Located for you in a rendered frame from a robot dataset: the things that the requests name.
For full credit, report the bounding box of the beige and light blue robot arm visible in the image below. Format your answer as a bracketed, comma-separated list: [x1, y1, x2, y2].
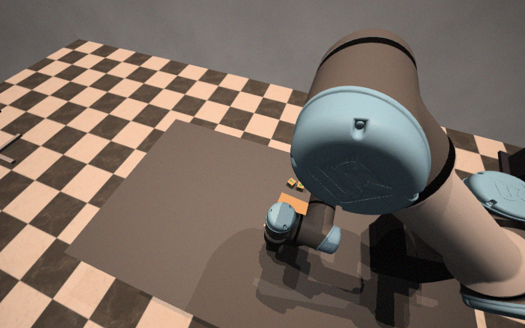
[265, 29, 525, 320]

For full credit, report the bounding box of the orange flat mat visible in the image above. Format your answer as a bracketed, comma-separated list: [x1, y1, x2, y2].
[278, 192, 308, 215]

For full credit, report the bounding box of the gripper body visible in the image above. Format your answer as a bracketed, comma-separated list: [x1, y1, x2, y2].
[264, 229, 302, 252]

